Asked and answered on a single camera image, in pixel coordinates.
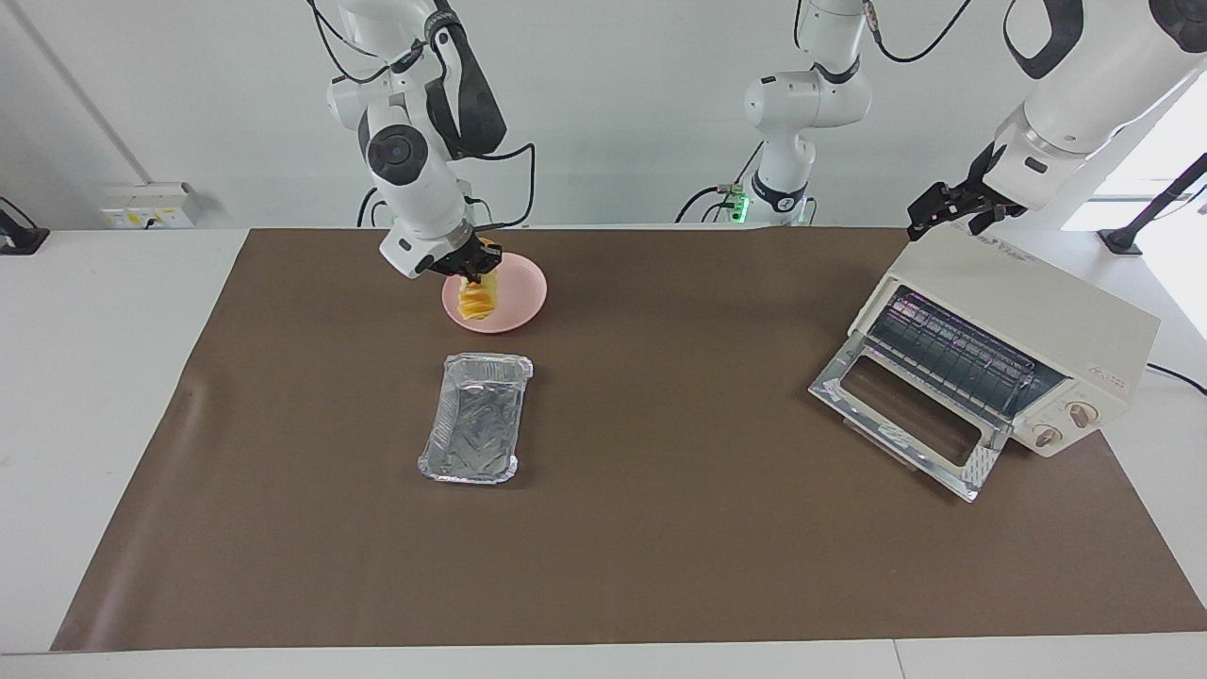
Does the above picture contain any yellow sliced bread loaf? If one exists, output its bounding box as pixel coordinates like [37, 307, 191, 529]
[457, 240, 501, 324]

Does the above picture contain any aluminium foil tray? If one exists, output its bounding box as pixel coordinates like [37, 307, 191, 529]
[418, 353, 535, 486]

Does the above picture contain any cream toaster oven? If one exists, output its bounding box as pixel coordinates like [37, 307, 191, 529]
[849, 226, 1161, 458]

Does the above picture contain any pink round plate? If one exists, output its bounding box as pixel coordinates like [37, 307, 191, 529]
[441, 253, 549, 334]

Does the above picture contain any black clamp stand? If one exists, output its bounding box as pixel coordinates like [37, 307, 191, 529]
[1099, 151, 1207, 256]

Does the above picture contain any brown table mat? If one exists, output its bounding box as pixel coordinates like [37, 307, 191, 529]
[52, 226, 1207, 652]

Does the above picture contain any metal oven wire rack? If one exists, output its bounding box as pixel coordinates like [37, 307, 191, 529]
[868, 288, 1066, 421]

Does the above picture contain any black left arm base cable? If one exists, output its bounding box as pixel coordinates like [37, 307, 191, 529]
[674, 141, 765, 224]

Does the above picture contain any glass oven door metal frame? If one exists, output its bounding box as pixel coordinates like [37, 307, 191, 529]
[809, 341, 1015, 503]

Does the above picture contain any black oven power cable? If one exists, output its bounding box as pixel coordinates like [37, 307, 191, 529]
[1146, 363, 1207, 395]

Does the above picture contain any white wall power outlet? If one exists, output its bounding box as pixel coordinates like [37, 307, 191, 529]
[102, 184, 199, 230]

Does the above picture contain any black bracket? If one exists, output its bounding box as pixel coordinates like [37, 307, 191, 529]
[0, 196, 50, 256]

